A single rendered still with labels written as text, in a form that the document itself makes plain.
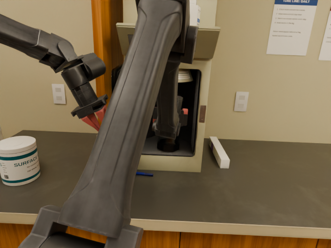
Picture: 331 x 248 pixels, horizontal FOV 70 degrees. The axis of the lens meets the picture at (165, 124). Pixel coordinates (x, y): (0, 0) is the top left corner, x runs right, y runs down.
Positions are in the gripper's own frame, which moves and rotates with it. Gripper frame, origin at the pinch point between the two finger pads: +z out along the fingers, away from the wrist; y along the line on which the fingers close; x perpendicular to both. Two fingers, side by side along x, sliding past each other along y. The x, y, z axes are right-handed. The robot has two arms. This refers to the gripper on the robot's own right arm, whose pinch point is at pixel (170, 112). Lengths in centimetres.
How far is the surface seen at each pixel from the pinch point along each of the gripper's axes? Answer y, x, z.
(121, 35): 17.1, -28.4, -18.0
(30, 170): 51, 21, -19
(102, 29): 23.4, -30.0, -17.8
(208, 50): -11.4, -25.3, -14.4
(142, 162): 10.8, 20.8, -6.2
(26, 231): 46, 36, -32
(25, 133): 81, 23, 30
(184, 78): -4.9, -15.0, -5.2
